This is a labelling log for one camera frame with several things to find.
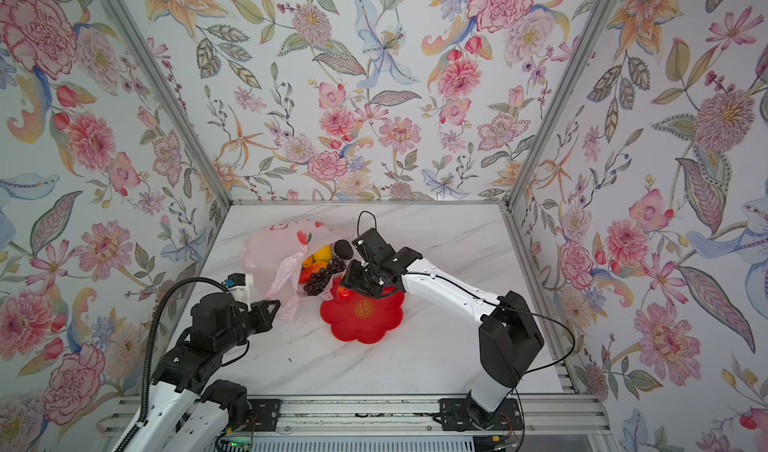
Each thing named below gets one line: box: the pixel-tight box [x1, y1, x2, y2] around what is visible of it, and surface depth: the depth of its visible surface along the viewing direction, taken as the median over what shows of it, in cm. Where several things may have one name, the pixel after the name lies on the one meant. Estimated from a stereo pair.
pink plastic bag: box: [241, 219, 347, 320], surface depth 82 cm
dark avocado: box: [334, 239, 353, 260], surface depth 105 cm
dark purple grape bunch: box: [303, 256, 347, 296], surface depth 97 cm
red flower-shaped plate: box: [320, 277, 405, 344], surface depth 92 cm
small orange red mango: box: [337, 286, 354, 301], surface depth 80 cm
